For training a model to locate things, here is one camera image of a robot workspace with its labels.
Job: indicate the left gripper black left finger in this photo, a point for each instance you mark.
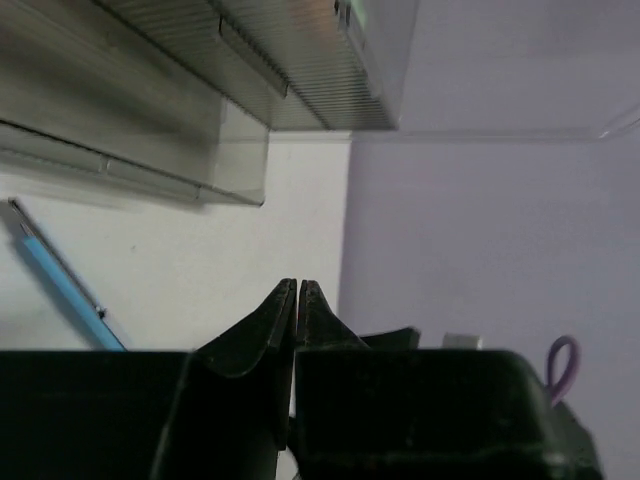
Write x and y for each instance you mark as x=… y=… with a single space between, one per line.
x=219 y=412

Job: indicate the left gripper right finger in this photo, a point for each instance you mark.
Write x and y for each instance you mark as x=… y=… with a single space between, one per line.
x=381 y=407

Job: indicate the blue pen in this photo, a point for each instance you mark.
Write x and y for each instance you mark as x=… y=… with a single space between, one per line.
x=70 y=295

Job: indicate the clear plastic drawer organizer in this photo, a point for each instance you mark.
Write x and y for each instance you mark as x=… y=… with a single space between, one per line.
x=179 y=98

